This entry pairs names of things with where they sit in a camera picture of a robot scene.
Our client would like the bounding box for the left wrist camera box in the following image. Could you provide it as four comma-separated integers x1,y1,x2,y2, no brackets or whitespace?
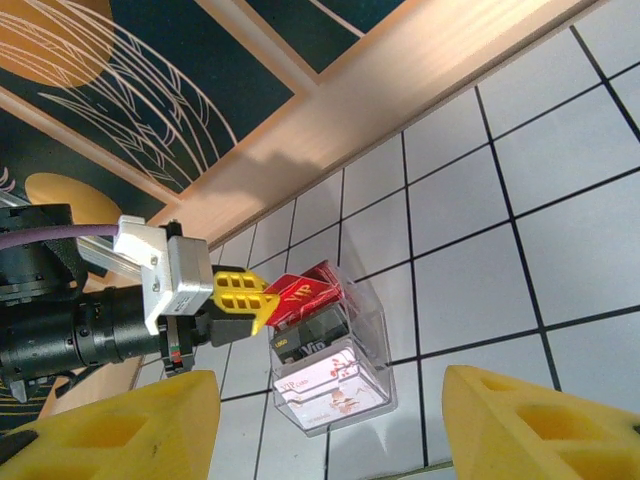
113,213,213,335

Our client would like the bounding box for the clear acrylic tiered card stand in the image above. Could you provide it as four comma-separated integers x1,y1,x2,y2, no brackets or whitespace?
267,259,401,440

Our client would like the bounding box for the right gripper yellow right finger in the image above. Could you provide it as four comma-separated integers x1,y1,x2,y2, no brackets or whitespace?
443,364,640,480

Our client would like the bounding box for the black VIP card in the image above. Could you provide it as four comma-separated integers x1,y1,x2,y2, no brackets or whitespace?
269,304,354,369

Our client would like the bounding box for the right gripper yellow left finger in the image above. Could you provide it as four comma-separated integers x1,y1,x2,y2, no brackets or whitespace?
0,369,222,480

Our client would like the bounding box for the white VIP card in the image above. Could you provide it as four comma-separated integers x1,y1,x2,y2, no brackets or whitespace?
273,349,391,434

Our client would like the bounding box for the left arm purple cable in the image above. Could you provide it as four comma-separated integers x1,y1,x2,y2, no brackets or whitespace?
0,223,121,252

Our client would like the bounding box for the red VIP card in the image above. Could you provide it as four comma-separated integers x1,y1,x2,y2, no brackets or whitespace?
299,258,347,301
262,272,347,329

